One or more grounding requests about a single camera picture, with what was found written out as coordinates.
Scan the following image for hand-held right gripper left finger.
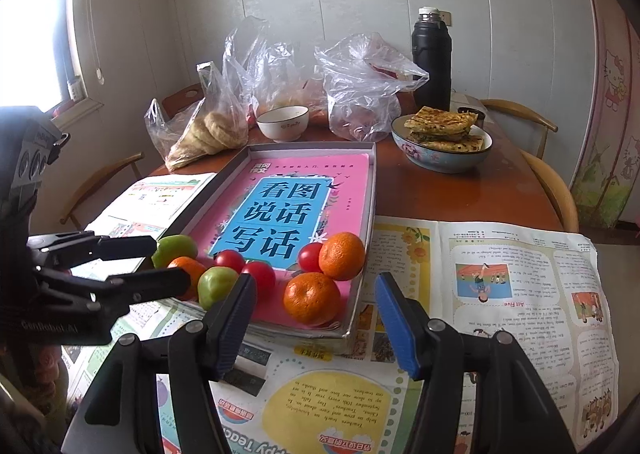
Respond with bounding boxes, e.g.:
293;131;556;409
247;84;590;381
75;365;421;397
62;272;258;454

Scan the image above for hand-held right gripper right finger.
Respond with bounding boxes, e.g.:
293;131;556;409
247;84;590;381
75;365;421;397
374;271;578;454

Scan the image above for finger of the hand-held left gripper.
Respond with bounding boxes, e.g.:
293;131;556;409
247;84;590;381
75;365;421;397
40;266;191;318
30;231;158;273

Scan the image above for mandarin orange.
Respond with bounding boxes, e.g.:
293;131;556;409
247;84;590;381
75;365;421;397
167;256;207;302
318;231;366;281
284;272;342;326

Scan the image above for green tomato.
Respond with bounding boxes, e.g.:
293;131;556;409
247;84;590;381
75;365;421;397
197;266;240;312
151;234;198;269

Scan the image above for red tomato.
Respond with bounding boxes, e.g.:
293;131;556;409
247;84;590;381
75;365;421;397
214;249;247;275
298;242;326;274
241;260;277;301

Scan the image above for person's left forearm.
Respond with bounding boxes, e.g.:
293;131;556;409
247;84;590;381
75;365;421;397
0;364;71;454

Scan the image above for person's left hand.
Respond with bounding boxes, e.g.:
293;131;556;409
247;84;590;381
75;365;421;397
39;344;67;380

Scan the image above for folded colourful newspaper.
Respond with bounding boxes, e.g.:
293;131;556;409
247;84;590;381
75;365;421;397
85;173;217;240

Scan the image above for clear plastic bag with bread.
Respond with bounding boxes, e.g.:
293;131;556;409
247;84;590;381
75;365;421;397
145;62;251;172

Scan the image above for large colourful newspaper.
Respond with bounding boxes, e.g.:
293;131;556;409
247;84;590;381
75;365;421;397
62;216;621;454

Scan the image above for stack of flatbreads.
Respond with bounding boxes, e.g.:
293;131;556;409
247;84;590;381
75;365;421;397
167;110;249;170

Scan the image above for pink and blue book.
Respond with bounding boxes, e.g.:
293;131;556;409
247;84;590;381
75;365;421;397
187;153;373;327

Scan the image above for blue floral bowl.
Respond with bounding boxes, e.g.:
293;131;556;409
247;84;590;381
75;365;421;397
391;114;493;174

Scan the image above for white bowl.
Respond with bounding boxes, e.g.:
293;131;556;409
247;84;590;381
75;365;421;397
256;105;310;143

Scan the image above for stack of scallion pancakes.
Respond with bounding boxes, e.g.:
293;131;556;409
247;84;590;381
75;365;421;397
404;106;485;151

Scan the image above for dark small cup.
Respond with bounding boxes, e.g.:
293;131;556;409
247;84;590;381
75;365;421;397
457;106;488;129

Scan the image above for window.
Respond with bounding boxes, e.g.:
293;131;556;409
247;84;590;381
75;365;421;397
0;0;101;120

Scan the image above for black thermos flask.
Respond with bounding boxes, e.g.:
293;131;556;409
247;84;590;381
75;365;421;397
411;7;452;111

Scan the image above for pink cartoon wall poster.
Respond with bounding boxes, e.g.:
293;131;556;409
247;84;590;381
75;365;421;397
570;0;640;222

